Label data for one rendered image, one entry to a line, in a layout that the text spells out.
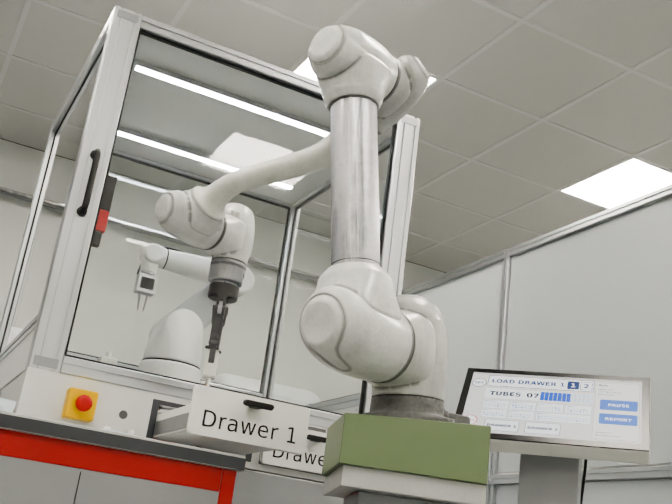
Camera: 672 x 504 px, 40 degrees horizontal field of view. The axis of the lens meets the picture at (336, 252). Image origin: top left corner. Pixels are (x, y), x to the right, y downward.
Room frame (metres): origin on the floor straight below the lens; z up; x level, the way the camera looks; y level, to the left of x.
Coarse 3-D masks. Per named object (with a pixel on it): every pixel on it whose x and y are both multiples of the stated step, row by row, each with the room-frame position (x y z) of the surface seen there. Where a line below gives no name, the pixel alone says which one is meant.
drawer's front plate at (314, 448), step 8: (312, 432) 2.55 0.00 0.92; (320, 432) 2.56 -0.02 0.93; (312, 448) 2.55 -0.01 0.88; (320, 448) 2.56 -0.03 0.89; (264, 456) 2.49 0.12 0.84; (272, 456) 2.50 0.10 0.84; (288, 456) 2.52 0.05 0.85; (296, 456) 2.53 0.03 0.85; (304, 456) 2.54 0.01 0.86; (312, 456) 2.55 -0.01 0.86; (272, 464) 2.51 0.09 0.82; (280, 464) 2.51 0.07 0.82; (288, 464) 2.52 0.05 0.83; (296, 464) 2.53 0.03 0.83; (304, 464) 2.54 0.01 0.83; (312, 464) 2.55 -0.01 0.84; (312, 472) 2.56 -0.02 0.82; (320, 472) 2.57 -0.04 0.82
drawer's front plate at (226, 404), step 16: (192, 400) 2.08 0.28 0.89; (208, 400) 2.08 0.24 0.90; (224, 400) 2.10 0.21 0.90; (240, 400) 2.11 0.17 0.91; (256, 400) 2.13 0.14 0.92; (272, 400) 2.15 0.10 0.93; (192, 416) 2.07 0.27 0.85; (208, 416) 2.09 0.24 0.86; (224, 416) 2.10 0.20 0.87; (240, 416) 2.12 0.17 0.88; (256, 416) 2.13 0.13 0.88; (272, 416) 2.15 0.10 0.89; (288, 416) 2.17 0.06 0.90; (304, 416) 2.18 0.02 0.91; (192, 432) 2.07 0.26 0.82; (208, 432) 2.09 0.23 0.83; (224, 432) 2.10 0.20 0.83; (240, 432) 2.12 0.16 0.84; (256, 432) 2.14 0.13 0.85; (288, 432) 2.17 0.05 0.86; (304, 432) 2.19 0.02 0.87; (272, 448) 2.16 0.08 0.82; (288, 448) 2.17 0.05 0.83; (304, 448) 2.19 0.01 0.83
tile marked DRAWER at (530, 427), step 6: (528, 426) 2.48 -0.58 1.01; (534, 426) 2.47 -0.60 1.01; (540, 426) 2.47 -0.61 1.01; (546, 426) 2.46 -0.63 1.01; (552, 426) 2.46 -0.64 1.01; (558, 426) 2.46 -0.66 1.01; (528, 432) 2.46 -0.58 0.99; (534, 432) 2.46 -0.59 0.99; (540, 432) 2.45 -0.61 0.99; (546, 432) 2.45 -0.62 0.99; (552, 432) 2.44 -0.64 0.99; (558, 432) 2.44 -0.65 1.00
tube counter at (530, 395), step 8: (528, 392) 2.57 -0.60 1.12; (536, 392) 2.57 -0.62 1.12; (544, 392) 2.56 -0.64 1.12; (552, 392) 2.55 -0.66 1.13; (560, 392) 2.55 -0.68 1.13; (536, 400) 2.54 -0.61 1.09; (544, 400) 2.54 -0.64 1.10; (552, 400) 2.53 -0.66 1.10; (560, 400) 2.52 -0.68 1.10; (568, 400) 2.52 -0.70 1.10; (576, 400) 2.51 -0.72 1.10; (584, 400) 2.51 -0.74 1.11; (592, 400) 2.50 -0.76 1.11
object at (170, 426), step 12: (180, 408) 2.22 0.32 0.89; (156, 420) 2.39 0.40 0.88; (168, 420) 2.28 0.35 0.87; (180, 420) 2.19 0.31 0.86; (156, 432) 2.36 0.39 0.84; (168, 432) 2.27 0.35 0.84; (180, 432) 2.21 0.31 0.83; (192, 444) 2.42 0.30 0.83; (204, 444) 2.38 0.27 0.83; (216, 444) 2.35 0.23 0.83; (228, 444) 2.31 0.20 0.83; (240, 444) 2.28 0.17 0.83
